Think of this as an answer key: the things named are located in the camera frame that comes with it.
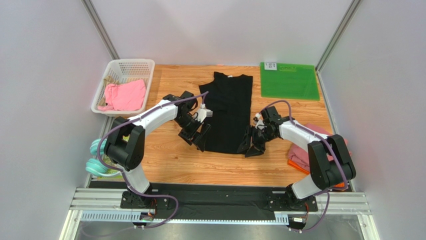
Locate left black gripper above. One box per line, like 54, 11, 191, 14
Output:
174, 113, 211, 152

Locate black floral t shirt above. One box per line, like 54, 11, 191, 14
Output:
199, 71, 253, 154

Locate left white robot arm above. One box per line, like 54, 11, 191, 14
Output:
102, 91, 213, 197

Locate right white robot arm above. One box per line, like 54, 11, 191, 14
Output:
237, 106, 356, 201

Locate folded orange t shirt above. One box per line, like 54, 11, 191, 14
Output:
287, 159, 345, 188

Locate folded pink t shirt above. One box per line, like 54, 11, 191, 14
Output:
287, 123, 350, 172

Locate green cutting mat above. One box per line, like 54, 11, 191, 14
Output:
259, 62, 320, 101

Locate light pink shirt in basket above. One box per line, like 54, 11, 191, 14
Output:
97, 79, 146, 112

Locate white label sticker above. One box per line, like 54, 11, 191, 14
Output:
263, 62, 278, 71

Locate green snack bowl package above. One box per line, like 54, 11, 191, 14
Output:
96, 134, 131, 181

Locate white plastic basket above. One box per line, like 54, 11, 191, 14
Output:
91, 58, 155, 117

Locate teal headphones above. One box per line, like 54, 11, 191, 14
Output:
85, 138, 121, 178

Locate beige cloth in basket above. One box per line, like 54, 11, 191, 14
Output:
97, 75, 120, 107

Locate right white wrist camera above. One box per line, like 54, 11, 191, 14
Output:
253, 113, 265, 130

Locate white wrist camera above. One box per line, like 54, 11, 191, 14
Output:
193, 103, 213, 123
253, 113, 265, 130

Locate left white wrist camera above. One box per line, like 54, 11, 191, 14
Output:
193, 103, 213, 123

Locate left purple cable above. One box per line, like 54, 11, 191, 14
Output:
96, 91, 210, 221

